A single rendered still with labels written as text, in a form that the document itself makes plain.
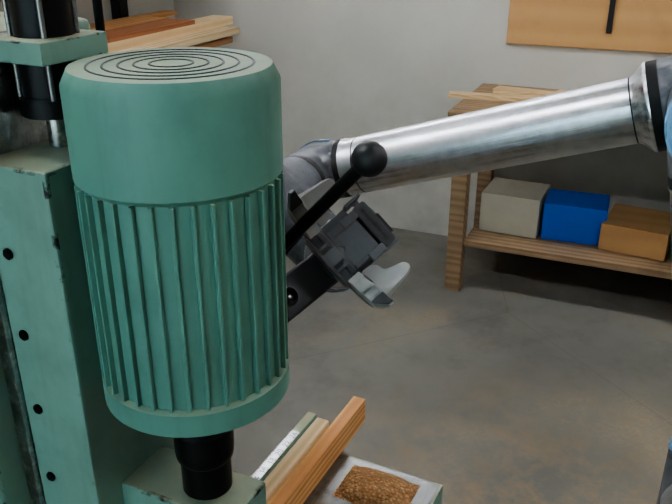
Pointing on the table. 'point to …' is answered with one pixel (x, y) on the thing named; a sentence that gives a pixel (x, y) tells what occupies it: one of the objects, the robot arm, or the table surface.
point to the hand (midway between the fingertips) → (336, 252)
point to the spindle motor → (182, 232)
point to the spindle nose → (206, 464)
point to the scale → (275, 455)
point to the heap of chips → (375, 487)
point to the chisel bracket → (252, 489)
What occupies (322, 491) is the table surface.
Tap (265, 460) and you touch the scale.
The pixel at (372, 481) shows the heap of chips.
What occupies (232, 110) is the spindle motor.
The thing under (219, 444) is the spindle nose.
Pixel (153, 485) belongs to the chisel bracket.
